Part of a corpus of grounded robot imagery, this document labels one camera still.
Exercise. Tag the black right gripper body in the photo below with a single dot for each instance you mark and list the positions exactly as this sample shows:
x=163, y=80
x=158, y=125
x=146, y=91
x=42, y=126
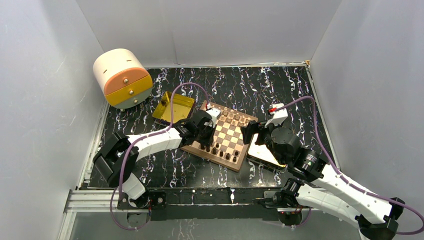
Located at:
x=268, y=141

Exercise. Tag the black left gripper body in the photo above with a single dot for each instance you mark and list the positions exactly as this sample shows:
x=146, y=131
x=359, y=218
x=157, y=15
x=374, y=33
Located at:
x=204, y=137

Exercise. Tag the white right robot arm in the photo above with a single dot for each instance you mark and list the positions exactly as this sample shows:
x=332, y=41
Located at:
x=316, y=184

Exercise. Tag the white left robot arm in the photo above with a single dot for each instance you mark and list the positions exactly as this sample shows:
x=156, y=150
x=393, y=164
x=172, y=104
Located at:
x=116, y=159

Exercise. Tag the wooden chess board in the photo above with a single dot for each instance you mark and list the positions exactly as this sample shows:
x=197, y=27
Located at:
x=228, y=135

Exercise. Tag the gold tin lid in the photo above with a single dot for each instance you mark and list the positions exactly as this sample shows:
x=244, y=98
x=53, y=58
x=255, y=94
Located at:
x=261, y=155

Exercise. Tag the gold tin box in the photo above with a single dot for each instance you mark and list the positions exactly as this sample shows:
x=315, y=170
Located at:
x=182, y=108

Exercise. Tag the round cream drawer cabinet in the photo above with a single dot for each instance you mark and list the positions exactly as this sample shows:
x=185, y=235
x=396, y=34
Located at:
x=124, y=81

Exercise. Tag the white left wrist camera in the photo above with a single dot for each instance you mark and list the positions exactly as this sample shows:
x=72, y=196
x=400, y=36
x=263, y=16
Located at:
x=214, y=113

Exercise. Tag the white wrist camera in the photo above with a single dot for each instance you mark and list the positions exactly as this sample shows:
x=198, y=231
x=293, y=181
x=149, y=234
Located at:
x=214, y=113
x=277, y=114

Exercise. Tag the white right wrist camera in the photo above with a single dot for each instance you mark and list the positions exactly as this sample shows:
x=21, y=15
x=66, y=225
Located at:
x=277, y=114

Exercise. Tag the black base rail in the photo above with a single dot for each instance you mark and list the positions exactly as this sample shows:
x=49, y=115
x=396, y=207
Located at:
x=215, y=202

